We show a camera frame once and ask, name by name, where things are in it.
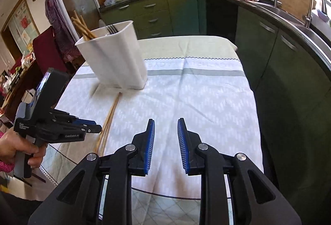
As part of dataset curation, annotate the person's left hand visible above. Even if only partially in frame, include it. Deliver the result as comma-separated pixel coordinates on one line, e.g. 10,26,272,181
0,132,47,169

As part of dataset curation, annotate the white plastic utensil holder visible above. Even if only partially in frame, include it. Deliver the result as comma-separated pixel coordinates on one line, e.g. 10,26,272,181
75,20,148,90

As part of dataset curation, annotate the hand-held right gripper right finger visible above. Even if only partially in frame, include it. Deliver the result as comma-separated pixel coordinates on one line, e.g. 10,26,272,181
177,118,302,225

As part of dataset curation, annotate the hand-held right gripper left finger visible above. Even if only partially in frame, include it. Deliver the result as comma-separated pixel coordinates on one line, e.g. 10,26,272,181
27,118,156,225

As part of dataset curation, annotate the dark wooden dining table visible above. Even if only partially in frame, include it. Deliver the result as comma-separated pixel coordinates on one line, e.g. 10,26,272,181
0,59,39,122

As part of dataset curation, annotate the wooden chopstick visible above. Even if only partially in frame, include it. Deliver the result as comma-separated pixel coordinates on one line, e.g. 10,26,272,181
80,15,98,38
103,95,124,150
98,94,123,155
94,93,122,154
73,11,97,39
71,17,91,40

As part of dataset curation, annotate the clutter of packets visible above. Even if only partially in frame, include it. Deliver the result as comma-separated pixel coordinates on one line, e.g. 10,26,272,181
0,52,37,97

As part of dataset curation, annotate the red cushioned chair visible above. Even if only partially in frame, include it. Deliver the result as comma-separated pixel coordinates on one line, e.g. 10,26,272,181
32,26,78,78

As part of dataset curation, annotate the purple basket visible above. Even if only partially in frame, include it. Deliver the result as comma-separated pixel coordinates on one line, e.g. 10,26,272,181
318,9,331,26

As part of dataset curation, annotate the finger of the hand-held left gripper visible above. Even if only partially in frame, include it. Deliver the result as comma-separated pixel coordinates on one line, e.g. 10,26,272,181
74,125,102,135
50,109,96,125

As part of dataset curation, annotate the checked apron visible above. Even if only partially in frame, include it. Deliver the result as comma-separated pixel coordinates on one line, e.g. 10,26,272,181
43,0,82,62

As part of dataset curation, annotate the dark kitchen countertop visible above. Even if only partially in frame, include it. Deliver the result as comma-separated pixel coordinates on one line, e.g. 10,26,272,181
100,0,331,70

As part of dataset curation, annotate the framed bulletin board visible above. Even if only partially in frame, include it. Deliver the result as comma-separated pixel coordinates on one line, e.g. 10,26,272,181
0,0,40,60

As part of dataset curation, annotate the tall steel faucet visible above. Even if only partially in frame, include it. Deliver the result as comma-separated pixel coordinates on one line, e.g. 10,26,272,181
303,0,327,28

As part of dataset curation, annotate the pale patterned tablecloth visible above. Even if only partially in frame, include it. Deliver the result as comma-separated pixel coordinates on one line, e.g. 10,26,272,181
39,36,264,225

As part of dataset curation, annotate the wooden cutting board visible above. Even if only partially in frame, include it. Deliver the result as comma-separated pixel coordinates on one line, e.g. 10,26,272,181
278,0,316,20

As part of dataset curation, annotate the steel double sink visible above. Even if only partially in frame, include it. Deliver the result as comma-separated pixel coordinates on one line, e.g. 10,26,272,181
255,1,331,53

